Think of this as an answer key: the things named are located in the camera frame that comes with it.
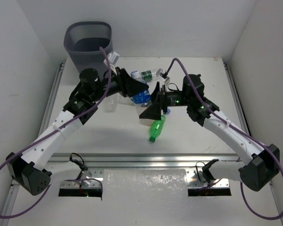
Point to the grey plastic waste bin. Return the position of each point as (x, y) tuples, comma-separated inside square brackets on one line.
[(83, 41)]

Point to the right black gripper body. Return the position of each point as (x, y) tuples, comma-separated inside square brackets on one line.
[(172, 98)]

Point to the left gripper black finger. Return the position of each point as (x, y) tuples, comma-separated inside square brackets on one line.
[(124, 79), (132, 88)]

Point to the green plastic bottle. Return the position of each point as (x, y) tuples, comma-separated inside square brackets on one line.
[(156, 129)]

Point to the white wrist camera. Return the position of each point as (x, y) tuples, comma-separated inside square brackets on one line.
[(113, 58), (163, 75)]

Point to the clear bottle blue white label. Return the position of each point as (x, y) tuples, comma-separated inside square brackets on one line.
[(142, 117)]

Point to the small clear plastic bottle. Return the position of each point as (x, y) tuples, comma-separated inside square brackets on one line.
[(111, 103)]

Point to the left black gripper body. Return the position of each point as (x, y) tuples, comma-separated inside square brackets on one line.
[(123, 82)]

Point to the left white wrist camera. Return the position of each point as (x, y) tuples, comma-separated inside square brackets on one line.
[(113, 58)]

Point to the aluminium frame rail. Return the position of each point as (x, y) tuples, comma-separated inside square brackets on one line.
[(151, 160)]

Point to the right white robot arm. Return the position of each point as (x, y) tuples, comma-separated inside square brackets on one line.
[(256, 166)]

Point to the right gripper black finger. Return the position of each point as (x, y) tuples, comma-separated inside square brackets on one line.
[(154, 111), (155, 95)]

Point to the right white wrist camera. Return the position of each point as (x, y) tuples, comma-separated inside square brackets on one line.
[(163, 75)]

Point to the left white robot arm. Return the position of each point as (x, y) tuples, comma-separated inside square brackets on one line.
[(31, 168)]

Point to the clear bottle green label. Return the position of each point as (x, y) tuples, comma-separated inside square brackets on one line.
[(152, 74)]

